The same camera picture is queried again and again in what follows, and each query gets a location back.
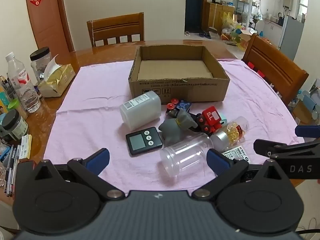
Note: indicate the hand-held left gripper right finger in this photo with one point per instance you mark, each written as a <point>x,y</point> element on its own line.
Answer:
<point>217,161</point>

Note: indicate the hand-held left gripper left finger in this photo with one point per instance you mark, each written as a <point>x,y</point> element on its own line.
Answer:
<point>98,158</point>

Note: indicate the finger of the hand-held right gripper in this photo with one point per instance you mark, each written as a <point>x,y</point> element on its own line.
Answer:
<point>306,131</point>
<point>272,148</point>

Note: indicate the small card pack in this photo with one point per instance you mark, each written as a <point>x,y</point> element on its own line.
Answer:
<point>237,153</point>

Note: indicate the pill bottle with gold capsules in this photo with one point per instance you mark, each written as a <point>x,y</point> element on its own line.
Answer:
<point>230,135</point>

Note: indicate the clear plastic jar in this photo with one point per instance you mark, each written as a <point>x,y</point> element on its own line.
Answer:
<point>185,155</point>

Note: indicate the black digital timer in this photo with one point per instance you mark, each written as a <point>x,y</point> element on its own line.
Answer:
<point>137,141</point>

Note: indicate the white plastic container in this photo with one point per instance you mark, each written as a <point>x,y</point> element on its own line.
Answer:
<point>140,110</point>

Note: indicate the cardboard box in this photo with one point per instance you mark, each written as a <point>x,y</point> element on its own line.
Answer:
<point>180,90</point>

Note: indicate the blue and white holder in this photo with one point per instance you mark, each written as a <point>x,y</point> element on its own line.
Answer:
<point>308,103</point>

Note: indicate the teal small object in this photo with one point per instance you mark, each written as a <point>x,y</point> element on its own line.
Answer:
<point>222,117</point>

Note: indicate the pink cloth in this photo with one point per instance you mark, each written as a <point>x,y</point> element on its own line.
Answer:
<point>100,105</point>

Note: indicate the grey elephant toy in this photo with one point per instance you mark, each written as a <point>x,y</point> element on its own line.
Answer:
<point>175,127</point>

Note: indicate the blue patterned small box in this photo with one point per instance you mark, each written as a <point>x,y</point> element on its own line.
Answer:
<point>184,104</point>

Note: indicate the dark toy with red wheels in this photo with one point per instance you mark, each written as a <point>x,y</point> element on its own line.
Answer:
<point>171,105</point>

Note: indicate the small white box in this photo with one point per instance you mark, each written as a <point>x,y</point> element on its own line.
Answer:
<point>26,146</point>

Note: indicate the wooden chair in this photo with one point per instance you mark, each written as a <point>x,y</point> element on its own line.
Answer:
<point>115,25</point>
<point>272,62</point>

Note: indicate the bunch of pens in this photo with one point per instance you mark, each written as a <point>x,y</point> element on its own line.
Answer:
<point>11,167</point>

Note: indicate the gold tissue pack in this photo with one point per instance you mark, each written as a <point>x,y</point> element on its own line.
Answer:
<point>56,80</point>

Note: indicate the dark jar with black lid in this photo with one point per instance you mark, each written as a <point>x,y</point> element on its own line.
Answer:
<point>12,125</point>

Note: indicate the grey refrigerator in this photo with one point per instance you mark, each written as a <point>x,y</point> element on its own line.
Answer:
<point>291,37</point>

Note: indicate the green capped bottle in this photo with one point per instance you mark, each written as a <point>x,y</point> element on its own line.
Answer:
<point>13,103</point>

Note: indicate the plastic water bottle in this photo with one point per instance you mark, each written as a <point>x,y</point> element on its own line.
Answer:
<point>22,85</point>

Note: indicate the white kitchen counter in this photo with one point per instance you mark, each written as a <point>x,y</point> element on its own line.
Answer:
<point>270,30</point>

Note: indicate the cardboard boxes on floor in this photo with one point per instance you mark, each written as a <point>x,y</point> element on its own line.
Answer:
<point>247,33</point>

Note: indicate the colourful pen holder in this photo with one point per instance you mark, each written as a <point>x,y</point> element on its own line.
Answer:
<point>5,90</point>

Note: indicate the clear jar with black lid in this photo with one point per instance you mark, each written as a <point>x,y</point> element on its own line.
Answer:
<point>40,55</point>

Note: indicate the pair of slippers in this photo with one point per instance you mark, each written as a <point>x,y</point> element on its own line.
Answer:
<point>205,35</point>

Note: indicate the pile of yellow bags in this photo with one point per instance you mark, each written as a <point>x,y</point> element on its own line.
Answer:
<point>231,26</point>

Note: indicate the white water heater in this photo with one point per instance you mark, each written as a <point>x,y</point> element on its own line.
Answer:
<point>288,1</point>

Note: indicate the brown wooden door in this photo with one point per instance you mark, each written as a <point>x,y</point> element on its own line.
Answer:
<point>47,25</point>

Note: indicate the wooden cabinet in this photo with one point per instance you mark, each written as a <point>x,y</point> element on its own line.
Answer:
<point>215,15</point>

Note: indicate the dark blue door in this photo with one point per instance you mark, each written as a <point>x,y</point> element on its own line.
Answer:
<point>195,5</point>

